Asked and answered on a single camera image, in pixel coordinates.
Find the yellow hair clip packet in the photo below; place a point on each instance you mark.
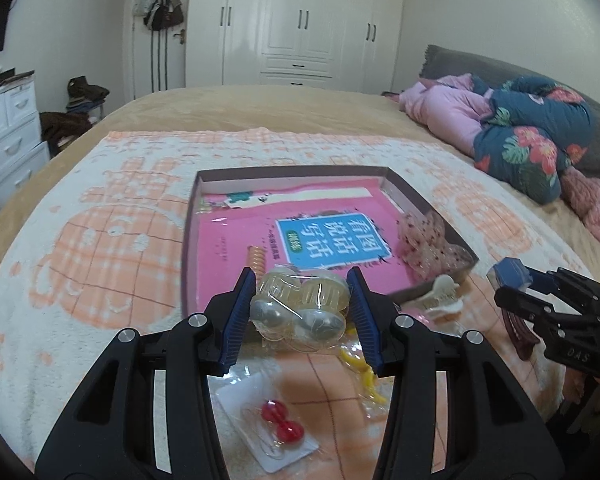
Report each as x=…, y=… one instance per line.
x=367, y=385

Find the bags hanging on door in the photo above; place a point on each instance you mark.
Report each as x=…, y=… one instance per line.
x=173, y=12

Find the pink book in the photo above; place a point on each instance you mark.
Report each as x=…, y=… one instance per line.
x=230, y=240

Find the red bead earrings packet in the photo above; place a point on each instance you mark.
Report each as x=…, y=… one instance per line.
x=280, y=420

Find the bed with tan bedspread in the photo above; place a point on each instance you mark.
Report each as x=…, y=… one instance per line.
x=280, y=105

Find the pink quilt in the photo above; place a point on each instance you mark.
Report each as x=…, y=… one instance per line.
x=450, y=110

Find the shallow cardboard box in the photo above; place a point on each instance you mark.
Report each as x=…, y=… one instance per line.
x=410, y=195

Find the orange white printed blanket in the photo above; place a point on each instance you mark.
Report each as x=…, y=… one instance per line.
x=105, y=240

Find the white door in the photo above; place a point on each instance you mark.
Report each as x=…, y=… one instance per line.
x=172, y=60

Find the black hanging bag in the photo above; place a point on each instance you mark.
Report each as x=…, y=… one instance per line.
x=155, y=17

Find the pink dotted scrunchie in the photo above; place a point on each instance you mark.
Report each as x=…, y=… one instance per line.
x=420, y=240

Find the dark clothing heap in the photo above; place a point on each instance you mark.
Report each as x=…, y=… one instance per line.
x=65, y=130

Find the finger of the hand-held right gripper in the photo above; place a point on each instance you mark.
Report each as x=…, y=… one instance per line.
x=510, y=272
x=540, y=282

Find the dark red hair clip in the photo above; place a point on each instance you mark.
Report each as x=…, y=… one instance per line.
x=520, y=335

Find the dark floral quilt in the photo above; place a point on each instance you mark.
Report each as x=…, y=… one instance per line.
x=530, y=145

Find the white wardrobe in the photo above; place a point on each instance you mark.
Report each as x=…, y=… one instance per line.
x=290, y=10

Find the white claw hair clip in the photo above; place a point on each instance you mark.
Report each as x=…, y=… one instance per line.
x=442, y=292

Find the pile of folded clothes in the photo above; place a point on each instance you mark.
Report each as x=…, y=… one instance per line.
x=85, y=92

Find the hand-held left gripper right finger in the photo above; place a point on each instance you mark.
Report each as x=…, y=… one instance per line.
x=367, y=320

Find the white drawer chest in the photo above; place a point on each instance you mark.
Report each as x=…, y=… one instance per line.
x=10, y=125

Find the white hanging bag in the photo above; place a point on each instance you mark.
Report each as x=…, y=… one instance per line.
x=141, y=5

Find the pink knit blanket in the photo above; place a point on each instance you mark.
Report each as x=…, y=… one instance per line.
x=590, y=200

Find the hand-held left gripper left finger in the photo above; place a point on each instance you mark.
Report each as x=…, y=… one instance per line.
x=237, y=320

